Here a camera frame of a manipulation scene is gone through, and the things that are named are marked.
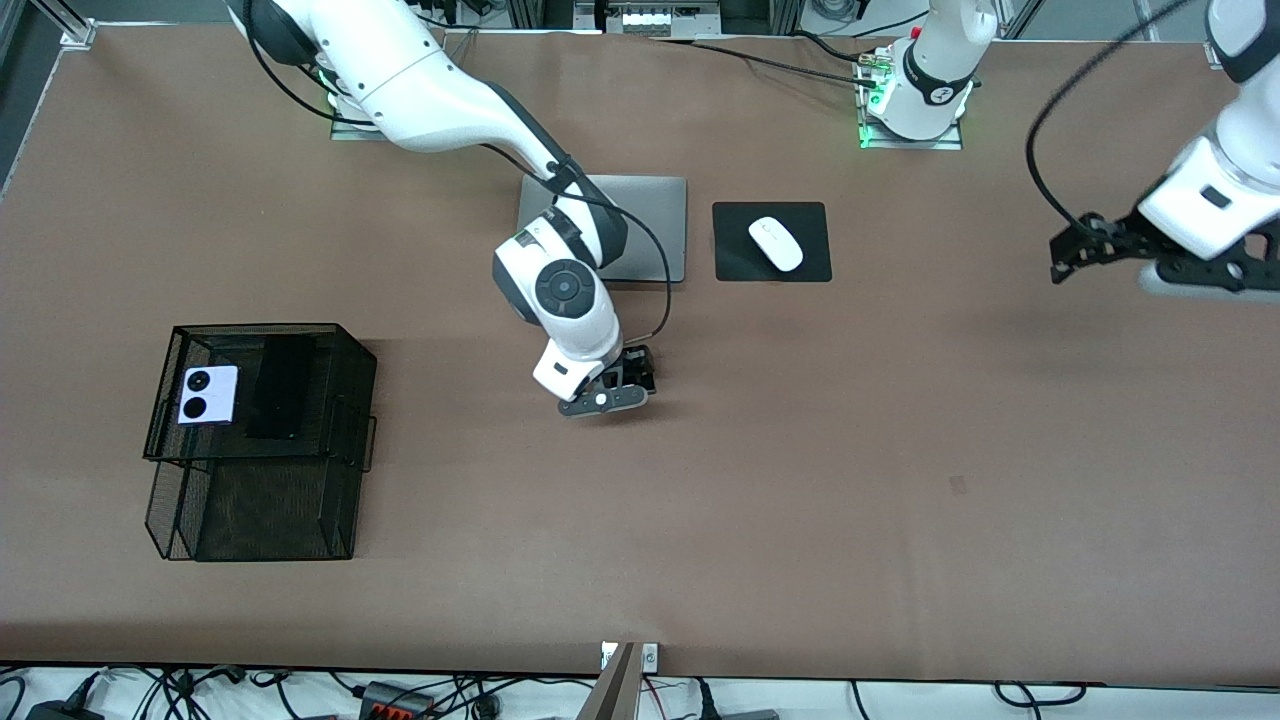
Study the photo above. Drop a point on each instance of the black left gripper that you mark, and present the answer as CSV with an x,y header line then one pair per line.
x,y
1112,240

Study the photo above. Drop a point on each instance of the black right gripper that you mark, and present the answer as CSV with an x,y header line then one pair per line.
x,y
632,366

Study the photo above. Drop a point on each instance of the black flip phone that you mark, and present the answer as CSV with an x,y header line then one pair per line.
x,y
640,385

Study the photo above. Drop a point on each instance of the black bar smartphone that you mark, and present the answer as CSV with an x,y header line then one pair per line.
x,y
280,390

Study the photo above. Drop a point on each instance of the lavender flip phone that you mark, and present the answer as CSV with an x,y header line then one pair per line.
x,y
225,395

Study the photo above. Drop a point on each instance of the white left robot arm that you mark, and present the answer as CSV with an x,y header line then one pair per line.
x,y
935,70

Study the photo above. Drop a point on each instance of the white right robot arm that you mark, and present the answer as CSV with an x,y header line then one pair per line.
x,y
430,90

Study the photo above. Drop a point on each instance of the silver closed laptop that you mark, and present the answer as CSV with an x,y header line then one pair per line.
x,y
655,225

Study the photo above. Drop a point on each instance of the black mouse pad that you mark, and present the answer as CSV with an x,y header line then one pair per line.
x,y
735,260

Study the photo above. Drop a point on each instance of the white computer mouse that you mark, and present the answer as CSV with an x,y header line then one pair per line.
x,y
776,244

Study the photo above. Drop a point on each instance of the white outlet block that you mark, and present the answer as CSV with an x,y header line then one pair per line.
x,y
660,20

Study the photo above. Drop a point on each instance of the black power plug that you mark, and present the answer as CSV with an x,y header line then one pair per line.
x,y
705,700

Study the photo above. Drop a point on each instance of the black orange power strip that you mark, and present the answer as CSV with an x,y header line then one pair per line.
x,y
395,705

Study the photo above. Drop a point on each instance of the black power adapter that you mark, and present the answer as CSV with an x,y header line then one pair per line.
x,y
60,712

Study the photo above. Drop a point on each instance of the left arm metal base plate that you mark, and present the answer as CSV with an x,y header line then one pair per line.
x,y
915,145

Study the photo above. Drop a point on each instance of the small metal table bracket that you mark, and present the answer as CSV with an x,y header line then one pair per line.
x,y
650,657

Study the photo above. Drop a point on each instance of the grey camera post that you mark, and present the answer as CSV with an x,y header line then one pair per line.
x,y
615,695

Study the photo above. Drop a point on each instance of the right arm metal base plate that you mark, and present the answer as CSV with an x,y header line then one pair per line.
x,y
345,133

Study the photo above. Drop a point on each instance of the aluminium corner bracket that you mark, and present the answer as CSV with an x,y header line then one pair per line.
x,y
78,34

